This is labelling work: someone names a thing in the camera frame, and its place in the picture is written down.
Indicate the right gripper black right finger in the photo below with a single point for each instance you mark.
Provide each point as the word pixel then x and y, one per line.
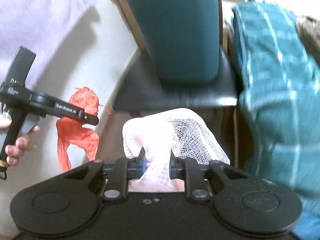
pixel 188 170

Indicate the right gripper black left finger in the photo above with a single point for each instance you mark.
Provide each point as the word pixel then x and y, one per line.
pixel 119 174

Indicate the white foam fruit net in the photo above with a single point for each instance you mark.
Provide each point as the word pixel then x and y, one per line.
pixel 180 132

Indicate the red plastic bag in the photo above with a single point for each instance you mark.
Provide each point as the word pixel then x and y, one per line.
pixel 72 132

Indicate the teal trash bin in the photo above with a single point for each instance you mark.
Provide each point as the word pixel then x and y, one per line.
pixel 182 37

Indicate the lavender bed sheet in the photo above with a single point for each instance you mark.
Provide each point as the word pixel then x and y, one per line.
pixel 38 25

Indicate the teal plaid blanket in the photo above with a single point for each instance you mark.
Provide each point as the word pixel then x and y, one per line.
pixel 280 102

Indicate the brown fuzzy blanket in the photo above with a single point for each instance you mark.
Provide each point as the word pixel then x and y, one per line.
pixel 308 32

